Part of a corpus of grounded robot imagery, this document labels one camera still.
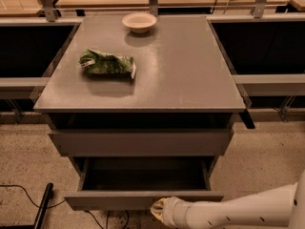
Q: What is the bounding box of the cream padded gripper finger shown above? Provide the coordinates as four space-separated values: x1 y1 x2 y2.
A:
151 198 167 221

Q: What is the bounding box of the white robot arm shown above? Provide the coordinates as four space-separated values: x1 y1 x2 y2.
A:
151 171 305 229

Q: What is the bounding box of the grey drawer cabinet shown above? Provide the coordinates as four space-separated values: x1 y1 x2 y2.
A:
32 14 247 177

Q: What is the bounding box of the grey top drawer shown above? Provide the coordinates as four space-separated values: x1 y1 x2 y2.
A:
50 129 233 157

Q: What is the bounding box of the black bar on floor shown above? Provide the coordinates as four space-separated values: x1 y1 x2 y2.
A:
0 182 54 229

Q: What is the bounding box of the green chip bag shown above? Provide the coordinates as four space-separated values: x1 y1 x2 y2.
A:
78 49 136 79

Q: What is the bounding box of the white bowl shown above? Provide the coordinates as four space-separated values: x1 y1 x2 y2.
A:
122 12 157 33

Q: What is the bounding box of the black floor cable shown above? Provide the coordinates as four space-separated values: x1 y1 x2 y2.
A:
0 184 131 229

